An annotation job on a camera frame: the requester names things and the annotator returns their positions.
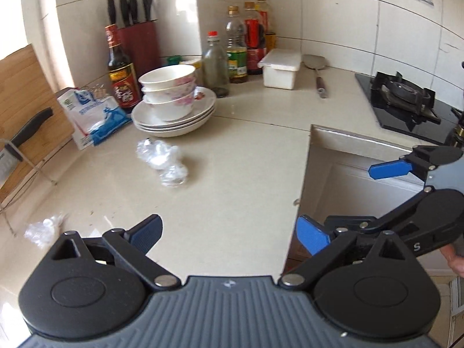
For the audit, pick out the red label sauce bottle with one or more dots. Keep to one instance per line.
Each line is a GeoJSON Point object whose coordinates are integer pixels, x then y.
{"type": "Point", "coordinates": [255, 40]}

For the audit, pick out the metal spatula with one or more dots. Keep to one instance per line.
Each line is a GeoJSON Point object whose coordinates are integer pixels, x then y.
{"type": "Point", "coordinates": [317, 69]}

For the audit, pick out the person's right hand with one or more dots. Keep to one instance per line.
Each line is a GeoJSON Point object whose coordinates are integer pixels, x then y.
{"type": "Point", "coordinates": [457, 261]}

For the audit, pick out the red knife block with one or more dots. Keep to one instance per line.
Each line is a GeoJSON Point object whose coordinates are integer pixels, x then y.
{"type": "Point", "coordinates": [139, 47]}

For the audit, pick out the small green object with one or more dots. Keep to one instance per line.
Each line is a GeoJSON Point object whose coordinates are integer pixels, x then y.
{"type": "Point", "coordinates": [174, 60]}

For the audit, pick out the crumpled clear plastic wrap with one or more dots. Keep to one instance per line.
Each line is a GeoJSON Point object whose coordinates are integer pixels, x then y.
{"type": "Point", "coordinates": [157, 154]}
{"type": "Point", "coordinates": [45, 229]}
{"type": "Point", "coordinates": [174, 177]}

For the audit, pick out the dark vinegar bottle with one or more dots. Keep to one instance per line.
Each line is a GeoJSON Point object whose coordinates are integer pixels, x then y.
{"type": "Point", "coordinates": [121, 76]}

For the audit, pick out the black gas stove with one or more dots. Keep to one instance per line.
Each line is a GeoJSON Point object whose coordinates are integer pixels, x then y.
{"type": "Point", "coordinates": [406, 116]}

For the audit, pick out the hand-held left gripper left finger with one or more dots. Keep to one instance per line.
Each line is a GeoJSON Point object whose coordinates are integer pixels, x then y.
{"type": "Point", "coordinates": [147, 234]}

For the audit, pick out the black burner grate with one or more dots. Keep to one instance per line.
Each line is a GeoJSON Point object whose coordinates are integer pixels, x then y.
{"type": "Point", "coordinates": [402, 92]}

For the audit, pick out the green label oil bottle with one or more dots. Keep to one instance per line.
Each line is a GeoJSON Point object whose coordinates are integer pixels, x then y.
{"type": "Point", "coordinates": [237, 54]}

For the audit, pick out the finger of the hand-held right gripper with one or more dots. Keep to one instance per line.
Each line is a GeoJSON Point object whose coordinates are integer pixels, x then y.
{"type": "Point", "coordinates": [362, 223]}
{"type": "Point", "coordinates": [389, 169]}

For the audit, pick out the kitchen sink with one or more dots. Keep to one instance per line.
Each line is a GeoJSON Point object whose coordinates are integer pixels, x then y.
{"type": "Point", "coordinates": [344, 174]}

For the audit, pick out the white floral bowl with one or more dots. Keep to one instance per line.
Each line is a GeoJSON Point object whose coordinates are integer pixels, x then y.
{"type": "Point", "coordinates": [170, 96]}
{"type": "Point", "coordinates": [170, 110]}
{"type": "Point", "coordinates": [163, 78]}

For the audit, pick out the bamboo cutting board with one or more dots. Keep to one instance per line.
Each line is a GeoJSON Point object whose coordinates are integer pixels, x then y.
{"type": "Point", "coordinates": [32, 87]}

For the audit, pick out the yellow packet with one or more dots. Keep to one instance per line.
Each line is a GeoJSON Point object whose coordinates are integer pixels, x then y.
{"type": "Point", "coordinates": [192, 63]}

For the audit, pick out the clear glass bottle red cap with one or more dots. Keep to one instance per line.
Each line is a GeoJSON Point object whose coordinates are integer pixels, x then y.
{"type": "Point", "coordinates": [215, 65]}

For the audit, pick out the white lidded plastic box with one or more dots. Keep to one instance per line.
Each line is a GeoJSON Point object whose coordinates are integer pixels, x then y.
{"type": "Point", "coordinates": [281, 67]}

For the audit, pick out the yellow cap bottle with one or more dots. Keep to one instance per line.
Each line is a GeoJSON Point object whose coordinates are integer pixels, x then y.
{"type": "Point", "coordinates": [266, 18]}

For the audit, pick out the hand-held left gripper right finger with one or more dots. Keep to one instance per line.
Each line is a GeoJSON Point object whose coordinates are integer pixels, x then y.
{"type": "Point", "coordinates": [311, 237]}

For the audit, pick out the white floral plate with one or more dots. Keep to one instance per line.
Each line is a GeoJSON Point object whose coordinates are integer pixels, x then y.
{"type": "Point", "coordinates": [206, 98]}

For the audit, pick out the blue and white salt bag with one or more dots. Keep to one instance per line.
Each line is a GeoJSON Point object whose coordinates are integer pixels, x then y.
{"type": "Point", "coordinates": [96, 119]}

